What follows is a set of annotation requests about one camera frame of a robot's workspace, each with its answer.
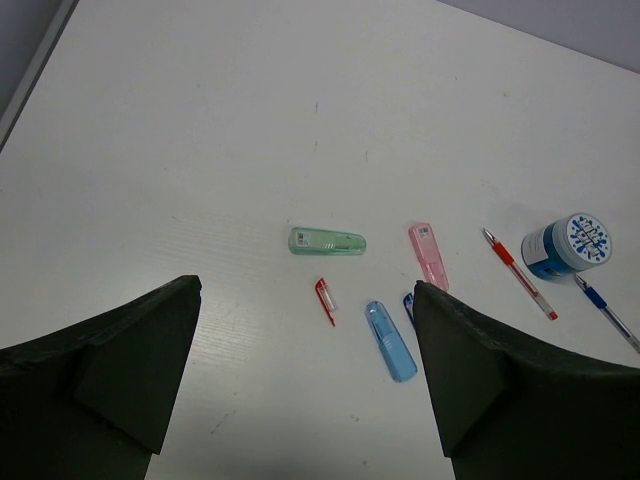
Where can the blue gel pen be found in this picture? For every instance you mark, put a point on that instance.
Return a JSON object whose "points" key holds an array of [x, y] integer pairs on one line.
{"points": [[598, 301]]}

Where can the pink correction tape case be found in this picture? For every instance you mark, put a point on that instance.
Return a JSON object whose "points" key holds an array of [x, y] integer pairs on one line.
{"points": [[428, 255]]}

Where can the blue correction tape case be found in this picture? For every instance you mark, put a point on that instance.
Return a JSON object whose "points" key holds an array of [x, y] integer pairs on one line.
{"points": [[394, 351]]}

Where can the aluminium table edge rail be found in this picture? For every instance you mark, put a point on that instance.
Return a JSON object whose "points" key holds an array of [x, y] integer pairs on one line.
{"points": [[30, 31]]}

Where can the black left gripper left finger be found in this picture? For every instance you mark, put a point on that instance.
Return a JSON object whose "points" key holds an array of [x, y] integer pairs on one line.
{"points": [[94, 400]]}

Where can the red pen cap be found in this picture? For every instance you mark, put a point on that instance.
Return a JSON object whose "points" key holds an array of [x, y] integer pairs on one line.
{"points": [[326, 299]]}

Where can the green correction tape case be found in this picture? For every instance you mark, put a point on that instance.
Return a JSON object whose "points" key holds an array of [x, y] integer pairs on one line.
{"points": [[320, 242]]}

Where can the red gel pen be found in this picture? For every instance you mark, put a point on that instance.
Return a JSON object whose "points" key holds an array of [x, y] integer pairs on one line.
{"points": [[507, 259]]}

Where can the blue slime jar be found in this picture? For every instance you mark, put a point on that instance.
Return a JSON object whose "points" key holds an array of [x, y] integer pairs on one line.
{"points": [[568, 246]]}

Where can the blue pen cap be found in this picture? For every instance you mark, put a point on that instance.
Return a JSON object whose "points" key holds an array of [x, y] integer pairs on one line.
{"points": [[408, 302]]}

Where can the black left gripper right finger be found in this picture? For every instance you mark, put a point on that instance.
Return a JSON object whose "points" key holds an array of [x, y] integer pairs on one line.
{"points": [[508, 405]]}

